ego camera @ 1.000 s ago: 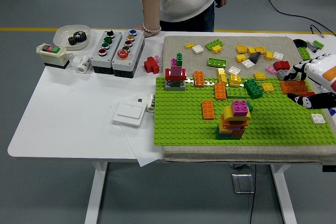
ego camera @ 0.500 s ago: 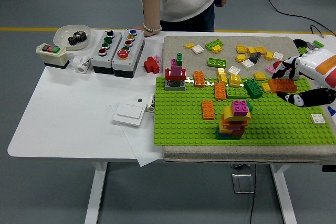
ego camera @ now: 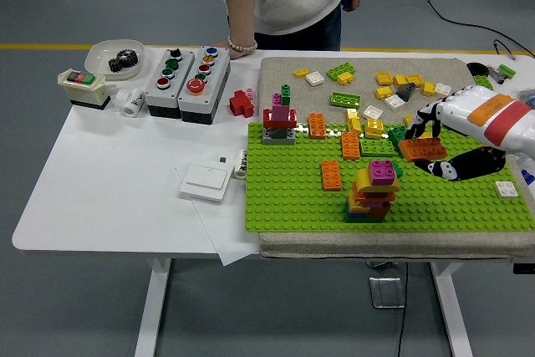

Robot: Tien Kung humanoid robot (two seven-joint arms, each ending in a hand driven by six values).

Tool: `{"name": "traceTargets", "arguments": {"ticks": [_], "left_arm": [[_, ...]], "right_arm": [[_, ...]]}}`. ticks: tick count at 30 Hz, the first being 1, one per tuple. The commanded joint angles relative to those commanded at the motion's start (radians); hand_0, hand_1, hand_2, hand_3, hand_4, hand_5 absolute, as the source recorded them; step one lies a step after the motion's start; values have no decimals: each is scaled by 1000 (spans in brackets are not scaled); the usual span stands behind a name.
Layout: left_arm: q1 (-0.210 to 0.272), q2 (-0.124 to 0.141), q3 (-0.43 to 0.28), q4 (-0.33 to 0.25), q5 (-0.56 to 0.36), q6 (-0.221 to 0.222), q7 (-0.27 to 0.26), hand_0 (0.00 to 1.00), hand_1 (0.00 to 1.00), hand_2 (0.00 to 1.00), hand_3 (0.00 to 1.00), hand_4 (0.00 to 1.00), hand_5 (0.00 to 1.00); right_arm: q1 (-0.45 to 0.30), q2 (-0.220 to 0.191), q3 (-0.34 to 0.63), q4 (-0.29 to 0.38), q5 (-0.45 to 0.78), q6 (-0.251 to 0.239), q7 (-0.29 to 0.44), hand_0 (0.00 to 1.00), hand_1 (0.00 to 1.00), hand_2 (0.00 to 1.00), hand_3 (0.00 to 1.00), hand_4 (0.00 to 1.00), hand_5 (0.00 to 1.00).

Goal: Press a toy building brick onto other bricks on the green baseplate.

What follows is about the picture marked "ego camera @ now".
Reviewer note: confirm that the grey-brown mat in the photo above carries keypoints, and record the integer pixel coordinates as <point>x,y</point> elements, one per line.
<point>284,77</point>

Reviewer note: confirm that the white wall switch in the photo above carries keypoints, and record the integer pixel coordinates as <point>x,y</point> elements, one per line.
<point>205,183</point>

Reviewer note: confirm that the green studded baseplate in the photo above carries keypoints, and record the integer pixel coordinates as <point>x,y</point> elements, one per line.
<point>292,206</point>

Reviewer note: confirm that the small yellow brick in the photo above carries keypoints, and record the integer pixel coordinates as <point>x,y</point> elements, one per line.
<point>344,78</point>
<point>302,72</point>
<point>383,93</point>
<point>352,113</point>
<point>355,125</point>

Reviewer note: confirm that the yellow square brick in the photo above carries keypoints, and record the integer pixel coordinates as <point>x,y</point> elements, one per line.
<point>415,79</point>
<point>384,78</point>
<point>374,128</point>
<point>428,88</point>
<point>400,80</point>
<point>426,135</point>
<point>408,119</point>

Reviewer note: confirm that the dark grey slope brick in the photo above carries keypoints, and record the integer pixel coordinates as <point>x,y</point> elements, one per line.
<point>406,91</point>

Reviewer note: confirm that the brick tower with grey base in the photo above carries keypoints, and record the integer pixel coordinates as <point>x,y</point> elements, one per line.
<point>279,119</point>

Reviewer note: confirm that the small pink brick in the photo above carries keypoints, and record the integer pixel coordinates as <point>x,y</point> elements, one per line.
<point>249,93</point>

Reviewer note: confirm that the white table leg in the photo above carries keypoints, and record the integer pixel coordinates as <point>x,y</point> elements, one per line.
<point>453,315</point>
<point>152,311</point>

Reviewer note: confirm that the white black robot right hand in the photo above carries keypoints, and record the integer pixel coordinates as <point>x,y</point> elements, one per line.
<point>468,110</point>

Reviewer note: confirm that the black table controller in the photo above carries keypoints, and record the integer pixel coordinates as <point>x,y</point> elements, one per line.
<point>524,268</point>

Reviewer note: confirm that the clear bag of blue parts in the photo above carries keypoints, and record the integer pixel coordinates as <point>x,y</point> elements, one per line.
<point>530,97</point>

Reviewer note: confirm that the white pipe tee fitting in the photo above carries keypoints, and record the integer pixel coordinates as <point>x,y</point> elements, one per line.
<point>133,104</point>

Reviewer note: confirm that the cream red-green switch box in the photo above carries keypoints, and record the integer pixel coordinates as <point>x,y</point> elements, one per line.
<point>83,91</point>

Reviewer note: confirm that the small dark green brick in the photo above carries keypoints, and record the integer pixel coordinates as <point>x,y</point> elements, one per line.
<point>399,171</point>

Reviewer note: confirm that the person's right forearm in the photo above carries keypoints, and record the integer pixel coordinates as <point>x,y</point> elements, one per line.
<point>238,6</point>

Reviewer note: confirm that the white printed cylinder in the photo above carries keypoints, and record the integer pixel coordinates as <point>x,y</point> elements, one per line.
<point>240,166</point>

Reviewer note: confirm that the red brick cluster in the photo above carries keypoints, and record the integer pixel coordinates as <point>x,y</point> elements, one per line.
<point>239,103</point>

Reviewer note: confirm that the small grey device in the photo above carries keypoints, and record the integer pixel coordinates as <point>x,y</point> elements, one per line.
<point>496,74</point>

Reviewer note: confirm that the grey emergency-stop control box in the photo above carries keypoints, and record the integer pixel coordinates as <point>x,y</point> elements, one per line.
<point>209,98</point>

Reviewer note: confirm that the white square brick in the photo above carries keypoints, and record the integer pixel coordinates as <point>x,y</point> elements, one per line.
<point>372,112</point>
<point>442,88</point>
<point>314,78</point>
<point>395,101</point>
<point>506,190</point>

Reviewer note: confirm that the pink two-by-two brick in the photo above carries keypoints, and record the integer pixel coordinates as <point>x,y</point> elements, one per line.
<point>382,172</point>

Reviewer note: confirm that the dark green two-by-four brick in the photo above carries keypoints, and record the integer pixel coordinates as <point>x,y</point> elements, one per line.
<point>396,135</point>

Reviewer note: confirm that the small light green brick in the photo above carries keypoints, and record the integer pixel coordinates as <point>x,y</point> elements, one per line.
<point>506,69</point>

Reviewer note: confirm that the brick tower with yellow arch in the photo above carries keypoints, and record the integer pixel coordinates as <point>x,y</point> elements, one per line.
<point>361,182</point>

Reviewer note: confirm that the clear plastic bag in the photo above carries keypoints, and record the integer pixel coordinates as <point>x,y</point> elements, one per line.
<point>524,160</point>

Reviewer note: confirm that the white plastic bowl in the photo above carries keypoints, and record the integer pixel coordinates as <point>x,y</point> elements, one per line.
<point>98,58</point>

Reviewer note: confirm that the orange two-by-four brick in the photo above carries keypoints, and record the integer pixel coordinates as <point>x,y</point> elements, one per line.
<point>317,125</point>
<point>350,145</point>
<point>422,149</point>
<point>331,175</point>

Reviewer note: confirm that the black metal gear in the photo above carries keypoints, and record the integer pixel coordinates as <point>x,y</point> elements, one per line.
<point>128,55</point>
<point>119,65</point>

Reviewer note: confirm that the silver floor socket box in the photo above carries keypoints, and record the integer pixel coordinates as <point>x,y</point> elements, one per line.
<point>386,292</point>

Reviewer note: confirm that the person's right hand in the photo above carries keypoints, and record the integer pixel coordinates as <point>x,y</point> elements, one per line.
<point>239,56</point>

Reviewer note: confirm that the grey four-button control box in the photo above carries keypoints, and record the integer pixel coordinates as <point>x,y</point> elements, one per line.
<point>156,100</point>

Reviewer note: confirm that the blue two-by-two brick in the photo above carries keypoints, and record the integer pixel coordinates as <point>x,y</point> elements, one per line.
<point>346,2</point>

